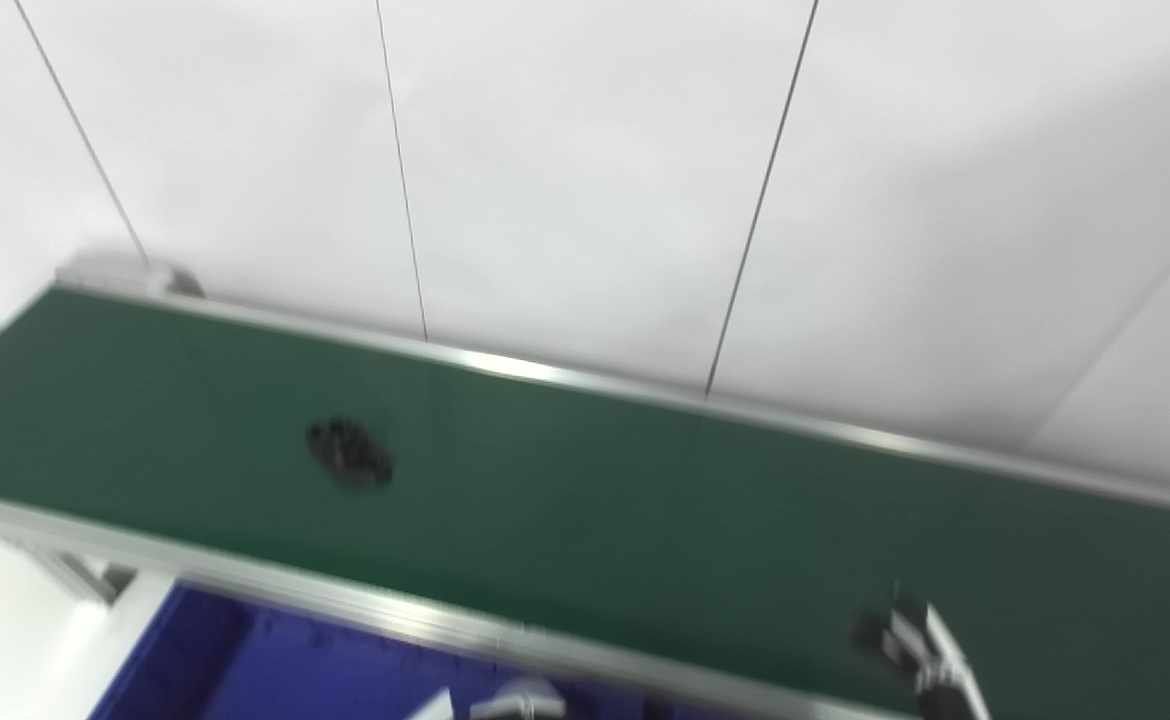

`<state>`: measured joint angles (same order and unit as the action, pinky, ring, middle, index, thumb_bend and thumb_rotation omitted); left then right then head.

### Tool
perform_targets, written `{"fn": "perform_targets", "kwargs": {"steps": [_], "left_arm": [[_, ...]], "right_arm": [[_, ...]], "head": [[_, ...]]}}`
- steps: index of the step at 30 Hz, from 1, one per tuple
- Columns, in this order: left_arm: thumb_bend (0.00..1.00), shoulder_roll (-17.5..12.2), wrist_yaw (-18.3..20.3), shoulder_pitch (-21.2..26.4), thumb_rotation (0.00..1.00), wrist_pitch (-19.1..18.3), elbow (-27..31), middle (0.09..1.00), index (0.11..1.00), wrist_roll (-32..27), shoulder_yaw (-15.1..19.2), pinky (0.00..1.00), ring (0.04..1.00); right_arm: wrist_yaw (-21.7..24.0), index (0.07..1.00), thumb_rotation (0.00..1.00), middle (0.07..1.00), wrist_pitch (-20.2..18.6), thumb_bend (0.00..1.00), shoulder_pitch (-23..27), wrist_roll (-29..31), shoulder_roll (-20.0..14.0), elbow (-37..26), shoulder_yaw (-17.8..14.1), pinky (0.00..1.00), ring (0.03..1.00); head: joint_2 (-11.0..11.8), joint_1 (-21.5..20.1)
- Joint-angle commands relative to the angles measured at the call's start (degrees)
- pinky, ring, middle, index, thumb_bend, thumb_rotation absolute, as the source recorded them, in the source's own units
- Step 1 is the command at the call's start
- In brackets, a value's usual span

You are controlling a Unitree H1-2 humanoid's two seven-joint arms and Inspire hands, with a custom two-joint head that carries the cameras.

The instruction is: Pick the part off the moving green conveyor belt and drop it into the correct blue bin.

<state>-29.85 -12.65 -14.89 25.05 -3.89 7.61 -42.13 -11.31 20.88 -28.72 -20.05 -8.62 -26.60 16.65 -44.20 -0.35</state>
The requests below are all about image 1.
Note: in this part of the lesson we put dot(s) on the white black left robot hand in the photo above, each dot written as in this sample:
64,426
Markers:
520,700

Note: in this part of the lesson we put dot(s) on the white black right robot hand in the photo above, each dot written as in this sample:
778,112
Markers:
930,660

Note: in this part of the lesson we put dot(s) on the black oval flange part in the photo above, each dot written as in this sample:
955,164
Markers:
350,455

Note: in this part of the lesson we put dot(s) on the green conveyor belt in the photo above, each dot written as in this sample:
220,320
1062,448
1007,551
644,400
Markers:
345,600
645,500

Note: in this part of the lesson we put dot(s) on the blue bin with white parts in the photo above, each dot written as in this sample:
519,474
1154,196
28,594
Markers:
275,670

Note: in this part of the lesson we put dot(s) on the aluminium conveyor leg bracket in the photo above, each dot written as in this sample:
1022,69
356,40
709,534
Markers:
75,570

